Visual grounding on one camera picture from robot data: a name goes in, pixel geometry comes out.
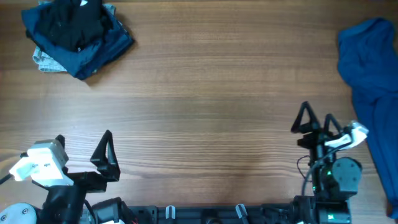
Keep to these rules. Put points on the bright blue shirt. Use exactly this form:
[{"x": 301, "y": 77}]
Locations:
[{"x": 368, "y": 64}]

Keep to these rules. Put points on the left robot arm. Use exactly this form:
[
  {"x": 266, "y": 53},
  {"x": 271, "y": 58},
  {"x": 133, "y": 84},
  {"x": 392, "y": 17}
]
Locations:
[{"x": 63, "y": 204}]

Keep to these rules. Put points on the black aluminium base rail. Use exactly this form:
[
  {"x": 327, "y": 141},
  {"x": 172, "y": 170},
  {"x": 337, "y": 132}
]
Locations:
[{"x": 239, "y": 214}]

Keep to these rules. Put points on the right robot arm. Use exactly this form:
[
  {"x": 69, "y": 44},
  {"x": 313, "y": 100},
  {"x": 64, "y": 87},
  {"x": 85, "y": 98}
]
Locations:
[{"x": 330, "y": 181}]

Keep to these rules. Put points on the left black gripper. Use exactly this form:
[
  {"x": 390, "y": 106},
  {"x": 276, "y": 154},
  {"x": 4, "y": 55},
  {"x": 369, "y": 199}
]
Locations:
[{"x": 109, "y": 163}]

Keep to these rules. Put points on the white patterned folded cloth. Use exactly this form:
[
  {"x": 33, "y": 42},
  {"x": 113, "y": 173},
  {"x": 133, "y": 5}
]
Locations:
[{"x": 46, "y": 63}]

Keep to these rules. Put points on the folded dark blue garment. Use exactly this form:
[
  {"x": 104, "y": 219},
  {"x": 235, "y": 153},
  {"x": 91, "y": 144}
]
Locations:
[{"x": 83, "y": 63}]

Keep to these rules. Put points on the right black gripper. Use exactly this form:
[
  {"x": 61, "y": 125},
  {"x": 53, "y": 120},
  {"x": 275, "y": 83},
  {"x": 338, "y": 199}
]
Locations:
[{"x": 313, "y": 125}]

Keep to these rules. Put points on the black polo shirt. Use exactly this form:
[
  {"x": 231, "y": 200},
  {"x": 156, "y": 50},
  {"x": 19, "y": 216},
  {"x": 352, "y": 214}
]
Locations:
[{"x": 73, "y": 24}]

